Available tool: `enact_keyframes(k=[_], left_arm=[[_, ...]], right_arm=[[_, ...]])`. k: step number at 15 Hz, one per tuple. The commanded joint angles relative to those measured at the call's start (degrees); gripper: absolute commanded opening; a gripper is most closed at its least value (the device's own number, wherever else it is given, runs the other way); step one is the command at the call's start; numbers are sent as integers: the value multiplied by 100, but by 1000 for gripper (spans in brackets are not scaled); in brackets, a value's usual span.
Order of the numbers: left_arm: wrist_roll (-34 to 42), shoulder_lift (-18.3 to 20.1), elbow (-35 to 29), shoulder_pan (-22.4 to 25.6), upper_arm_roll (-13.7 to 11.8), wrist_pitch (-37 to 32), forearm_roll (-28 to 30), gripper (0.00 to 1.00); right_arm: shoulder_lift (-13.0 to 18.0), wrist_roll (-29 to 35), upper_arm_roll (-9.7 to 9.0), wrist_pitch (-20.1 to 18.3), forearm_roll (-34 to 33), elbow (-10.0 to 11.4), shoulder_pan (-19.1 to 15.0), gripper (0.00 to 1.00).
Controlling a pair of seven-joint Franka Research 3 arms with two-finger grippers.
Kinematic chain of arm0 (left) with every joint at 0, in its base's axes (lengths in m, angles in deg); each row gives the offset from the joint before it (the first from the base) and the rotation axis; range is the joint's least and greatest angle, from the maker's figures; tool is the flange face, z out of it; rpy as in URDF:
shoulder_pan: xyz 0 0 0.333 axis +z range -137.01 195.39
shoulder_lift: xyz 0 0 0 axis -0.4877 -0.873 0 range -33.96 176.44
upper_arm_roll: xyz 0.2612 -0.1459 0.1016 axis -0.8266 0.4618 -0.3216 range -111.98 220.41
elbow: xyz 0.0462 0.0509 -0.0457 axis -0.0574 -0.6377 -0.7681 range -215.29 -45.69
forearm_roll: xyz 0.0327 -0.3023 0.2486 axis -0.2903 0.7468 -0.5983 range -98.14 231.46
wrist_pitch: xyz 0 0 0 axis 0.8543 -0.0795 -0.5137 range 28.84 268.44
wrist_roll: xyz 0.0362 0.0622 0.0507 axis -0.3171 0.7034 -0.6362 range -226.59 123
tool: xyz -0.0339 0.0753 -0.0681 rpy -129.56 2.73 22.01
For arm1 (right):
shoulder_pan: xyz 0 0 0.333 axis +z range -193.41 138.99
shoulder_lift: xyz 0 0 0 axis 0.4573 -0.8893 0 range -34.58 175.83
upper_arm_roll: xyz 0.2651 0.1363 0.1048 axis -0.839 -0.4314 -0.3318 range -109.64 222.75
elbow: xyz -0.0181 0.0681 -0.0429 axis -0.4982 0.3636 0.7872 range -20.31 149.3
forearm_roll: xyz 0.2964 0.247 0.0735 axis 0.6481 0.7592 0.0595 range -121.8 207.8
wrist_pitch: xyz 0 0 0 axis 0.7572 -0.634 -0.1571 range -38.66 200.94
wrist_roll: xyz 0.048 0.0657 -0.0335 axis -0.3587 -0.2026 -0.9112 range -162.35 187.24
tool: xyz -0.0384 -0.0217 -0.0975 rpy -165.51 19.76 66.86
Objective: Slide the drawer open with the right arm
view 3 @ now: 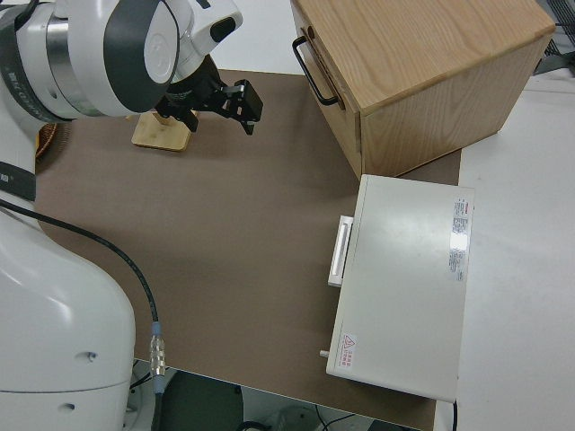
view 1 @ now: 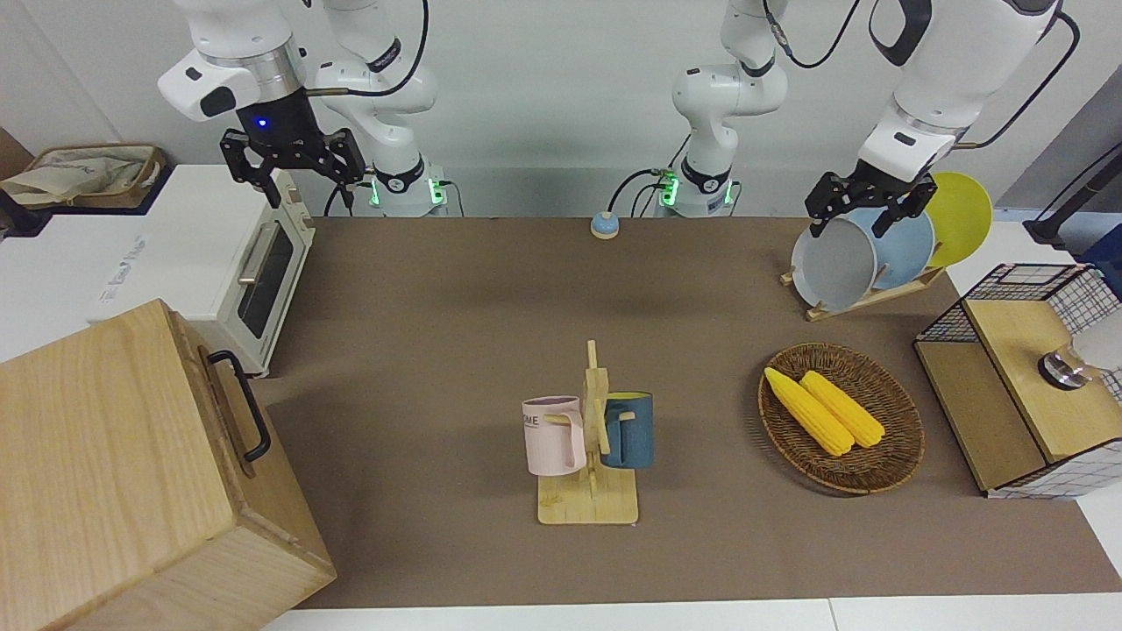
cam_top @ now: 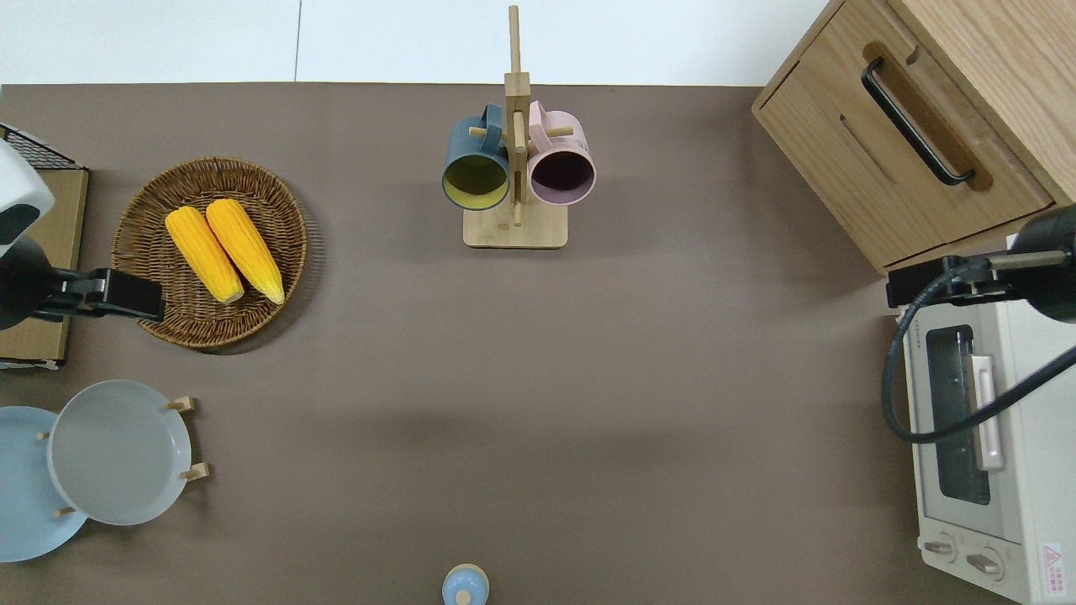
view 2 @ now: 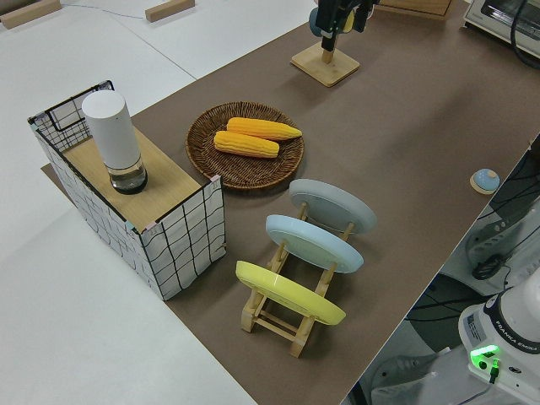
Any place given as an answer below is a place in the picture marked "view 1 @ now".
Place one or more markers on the light wooden drawer cabinet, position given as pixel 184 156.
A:
pixel 105 456

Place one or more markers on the dark blue mug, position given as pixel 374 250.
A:
pixel 635 434

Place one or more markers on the yellow plate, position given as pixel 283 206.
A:
pixel 964 219

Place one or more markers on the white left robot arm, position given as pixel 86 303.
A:
pixel 929 79

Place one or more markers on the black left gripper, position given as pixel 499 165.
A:
pixel 872 188

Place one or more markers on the black stand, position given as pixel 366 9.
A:
pixel 1065 215

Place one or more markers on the wooden mug rack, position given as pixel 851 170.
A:
pixel 583 504

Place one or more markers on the pink mug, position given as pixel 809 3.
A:
pixel 552 438

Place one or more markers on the small blue round button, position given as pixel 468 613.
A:
pixel 605 228

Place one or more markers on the white toaster oven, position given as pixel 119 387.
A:
pixel 175 245

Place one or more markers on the wooden plate rack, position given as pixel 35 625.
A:
pixel 868 300

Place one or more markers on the yellow corn cob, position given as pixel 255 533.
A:
pixel 846 410
pixel 811 412

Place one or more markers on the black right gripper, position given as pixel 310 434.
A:
pixel 280 127

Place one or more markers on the light blue plate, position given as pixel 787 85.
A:
pixel 907 250

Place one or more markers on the clear glass cup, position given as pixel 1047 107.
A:
pixel 1065 368

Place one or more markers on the beige cloth bag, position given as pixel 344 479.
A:
pixel 79 171

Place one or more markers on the brown wicker basket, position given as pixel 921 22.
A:
pixel 885 407

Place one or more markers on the brown table mat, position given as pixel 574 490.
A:
pixel 456 307

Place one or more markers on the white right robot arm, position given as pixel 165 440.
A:
pixel 386 114

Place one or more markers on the grey plate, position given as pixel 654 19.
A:
pixel 833 267

